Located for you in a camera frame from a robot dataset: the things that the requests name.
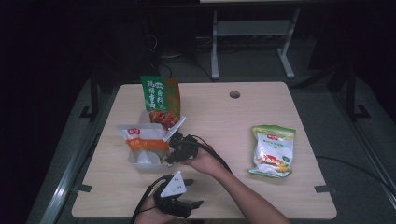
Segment white metal desk frame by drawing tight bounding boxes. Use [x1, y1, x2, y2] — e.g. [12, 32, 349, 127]
[210, 8, 302, 80]

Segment person's left hand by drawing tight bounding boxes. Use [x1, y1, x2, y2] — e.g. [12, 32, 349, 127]
[134, 194, 177, 224]

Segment aluminium rail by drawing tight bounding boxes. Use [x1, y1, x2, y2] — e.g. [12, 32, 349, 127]
[333, 92, 396, 210]
[39, 133, 105, 224]

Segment right hand-held gripper cable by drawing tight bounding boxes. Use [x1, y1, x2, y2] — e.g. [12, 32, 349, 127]
[185, 133, 396, 195]

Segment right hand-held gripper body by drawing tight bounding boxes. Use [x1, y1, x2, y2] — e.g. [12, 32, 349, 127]
[163, 116, 200, 164]

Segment green and white packet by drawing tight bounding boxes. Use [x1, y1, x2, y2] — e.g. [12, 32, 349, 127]
[247, 124, 297, 179]

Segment white and orange packet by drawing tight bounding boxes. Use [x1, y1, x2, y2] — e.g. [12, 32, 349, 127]
[115, 122, 171, 165]

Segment green and red seasoning packet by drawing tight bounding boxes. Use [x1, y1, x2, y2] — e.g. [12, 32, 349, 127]
[139, 75, 182, 131]

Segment clear plastic container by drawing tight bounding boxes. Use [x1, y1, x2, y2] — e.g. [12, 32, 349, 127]
[116, 106, 188, 174]

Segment black metal stand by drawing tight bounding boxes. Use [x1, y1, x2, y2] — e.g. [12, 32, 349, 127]
[292, 63, 372, 121]
[78, 70, 101, 121]

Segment hand-held gripper cable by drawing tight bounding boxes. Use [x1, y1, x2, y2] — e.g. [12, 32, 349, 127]
[130, 174, 174, 224]
[185, 133, 396, 195]

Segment left hand-held gripper cable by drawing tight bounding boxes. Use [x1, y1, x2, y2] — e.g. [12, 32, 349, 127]
[130, 174, 174, 224]

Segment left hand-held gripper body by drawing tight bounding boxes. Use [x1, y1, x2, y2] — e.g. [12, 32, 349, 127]
[153, 170, 194, 219]

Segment person's right hand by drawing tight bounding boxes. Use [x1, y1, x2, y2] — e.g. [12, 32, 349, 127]
[181, 144, 226, 177]

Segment black floor cables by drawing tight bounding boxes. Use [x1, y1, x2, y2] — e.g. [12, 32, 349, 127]
[144, 31, 217, 84]

